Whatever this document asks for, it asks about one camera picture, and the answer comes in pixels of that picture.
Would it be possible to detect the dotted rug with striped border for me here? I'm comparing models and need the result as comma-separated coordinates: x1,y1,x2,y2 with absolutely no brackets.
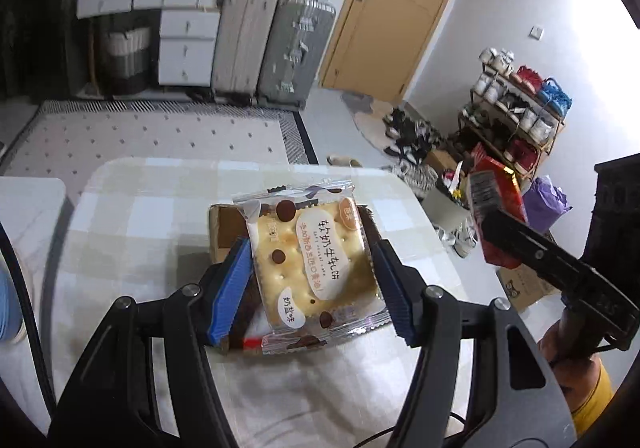
0,100,318,179

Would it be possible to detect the pair of white sneakers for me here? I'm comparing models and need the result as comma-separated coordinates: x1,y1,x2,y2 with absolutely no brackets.
440,220,478,259

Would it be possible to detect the wooden door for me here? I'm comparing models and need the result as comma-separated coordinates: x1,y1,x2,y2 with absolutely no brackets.
320,0,475,104

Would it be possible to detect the person's right hand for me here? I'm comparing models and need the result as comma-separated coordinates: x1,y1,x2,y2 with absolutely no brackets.
539,320,598,389

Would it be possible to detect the grey white laundry basket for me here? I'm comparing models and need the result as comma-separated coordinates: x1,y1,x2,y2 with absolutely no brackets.
95,25,153,94

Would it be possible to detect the grey door mat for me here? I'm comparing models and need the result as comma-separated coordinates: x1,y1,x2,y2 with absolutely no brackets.
340,92,396,149

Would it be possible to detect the white desk with drawers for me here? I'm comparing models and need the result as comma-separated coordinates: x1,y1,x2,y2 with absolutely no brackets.
76,0,223,88

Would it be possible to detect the small printed cardboard box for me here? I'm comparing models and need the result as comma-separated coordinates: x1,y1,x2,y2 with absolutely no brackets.
495,263,556,314

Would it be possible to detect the grey trash bin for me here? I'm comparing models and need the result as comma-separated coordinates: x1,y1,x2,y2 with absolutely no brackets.
422,163,476,234

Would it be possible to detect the silver suitcase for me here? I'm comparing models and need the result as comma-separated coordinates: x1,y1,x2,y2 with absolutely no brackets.
257,0,337,109

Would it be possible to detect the brown cardboard box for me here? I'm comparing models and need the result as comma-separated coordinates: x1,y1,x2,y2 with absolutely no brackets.
208,202,386,356

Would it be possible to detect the group of assorted shoes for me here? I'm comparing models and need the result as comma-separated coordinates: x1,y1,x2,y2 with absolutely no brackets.
460,48,571,179

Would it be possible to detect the black cabinet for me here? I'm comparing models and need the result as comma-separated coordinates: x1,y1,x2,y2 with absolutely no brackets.
590,153,640,279

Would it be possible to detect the black cable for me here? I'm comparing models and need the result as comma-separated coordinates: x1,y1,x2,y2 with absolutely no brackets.
0,223,56,409

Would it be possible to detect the purple bag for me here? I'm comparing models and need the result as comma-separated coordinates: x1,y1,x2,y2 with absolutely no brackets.
522,175,573,234

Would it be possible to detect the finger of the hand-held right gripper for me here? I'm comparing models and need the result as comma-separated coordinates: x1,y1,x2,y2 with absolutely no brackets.
480,209,588,291

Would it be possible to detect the beige suitcase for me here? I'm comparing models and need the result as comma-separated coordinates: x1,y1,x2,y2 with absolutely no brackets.
211,0,281,99

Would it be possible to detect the blue bowl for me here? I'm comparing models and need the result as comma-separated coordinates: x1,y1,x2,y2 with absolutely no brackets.
0,270,23,339

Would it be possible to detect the cream cracker packet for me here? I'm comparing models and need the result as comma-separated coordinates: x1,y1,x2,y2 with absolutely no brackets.
232,179,391,355

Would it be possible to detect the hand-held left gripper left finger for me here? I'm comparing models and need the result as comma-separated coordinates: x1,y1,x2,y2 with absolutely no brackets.
47,237,255,448

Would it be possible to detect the red cookie packet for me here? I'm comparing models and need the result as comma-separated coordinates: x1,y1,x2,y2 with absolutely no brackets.
467,155,528,265

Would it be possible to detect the grey marble side table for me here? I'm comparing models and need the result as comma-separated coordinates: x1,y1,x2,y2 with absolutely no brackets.
0,176,68,279

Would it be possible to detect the pile of dark shoes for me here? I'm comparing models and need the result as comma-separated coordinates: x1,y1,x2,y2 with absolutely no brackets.
382,107,446,164

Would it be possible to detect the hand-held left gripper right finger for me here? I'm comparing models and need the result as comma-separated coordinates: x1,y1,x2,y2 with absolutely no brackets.
370,238,578,448

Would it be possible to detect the wooden shoe rack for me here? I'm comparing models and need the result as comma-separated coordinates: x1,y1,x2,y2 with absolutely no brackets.
457,48,571,184

